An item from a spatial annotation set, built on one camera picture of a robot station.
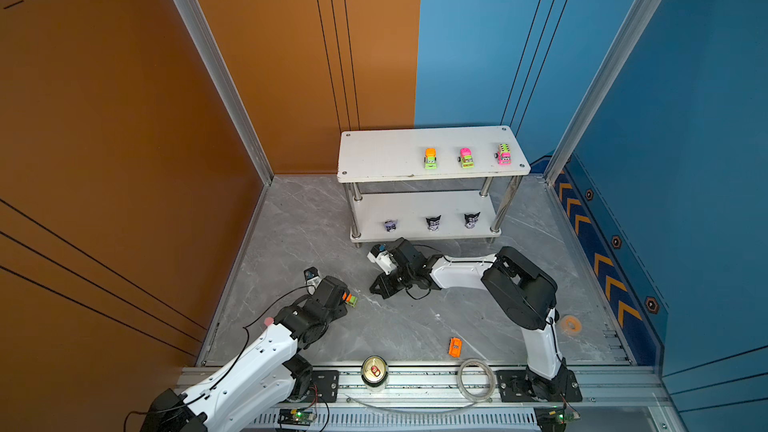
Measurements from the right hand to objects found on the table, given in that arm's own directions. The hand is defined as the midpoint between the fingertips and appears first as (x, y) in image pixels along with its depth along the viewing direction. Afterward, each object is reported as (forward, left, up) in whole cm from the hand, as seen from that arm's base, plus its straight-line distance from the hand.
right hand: (369, 292), depth 88 cm
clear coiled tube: (-23, -32, -2) cm, 40 cm away
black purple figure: (+18, -20, +10) cm, 29 cm away
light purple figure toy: (+19, -6, +8) cm, 21 cm away
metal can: (-23, -3, +9) cm, 25 cm away
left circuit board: (-30, +16, -3) cm, 34 cm away
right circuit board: (-30, -45, -3) cm, 55 cm away
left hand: (-3, +8, +2) cm, 9 cm away
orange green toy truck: (-3, +5, +2) cm, 6 cm away
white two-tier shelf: (+46, -22, -2) cm, 51 cm away
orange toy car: (-16, -24, 0) cm, 28 cm away
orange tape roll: (-9, -55, -2) cm, 56 cm away
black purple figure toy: (+20, -32, +10) cm, 39 cm away
